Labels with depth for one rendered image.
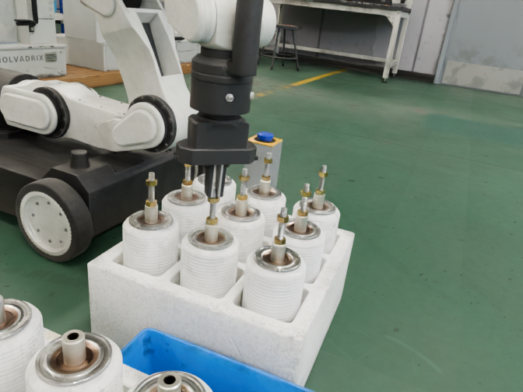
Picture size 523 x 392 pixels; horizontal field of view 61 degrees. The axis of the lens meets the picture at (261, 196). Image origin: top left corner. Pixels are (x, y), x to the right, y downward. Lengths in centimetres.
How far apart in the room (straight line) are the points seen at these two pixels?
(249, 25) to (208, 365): 50
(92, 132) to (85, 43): 223
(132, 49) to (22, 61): 184
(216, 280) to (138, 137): 50
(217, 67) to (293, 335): 39
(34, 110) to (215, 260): 80
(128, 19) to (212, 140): 54
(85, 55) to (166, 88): 239
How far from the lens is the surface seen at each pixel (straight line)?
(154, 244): 76
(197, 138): 64
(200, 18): 59
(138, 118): 111
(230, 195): 96
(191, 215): 85
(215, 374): 74
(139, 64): 114
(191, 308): 73
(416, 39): 574
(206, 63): 61
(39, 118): 135
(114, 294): 81
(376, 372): 93
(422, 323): 109
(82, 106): 129
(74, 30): 355
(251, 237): 81
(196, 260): 71
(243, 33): 59
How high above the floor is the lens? 61
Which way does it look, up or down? 23 degrees down
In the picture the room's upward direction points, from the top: 7 degrees clockwise
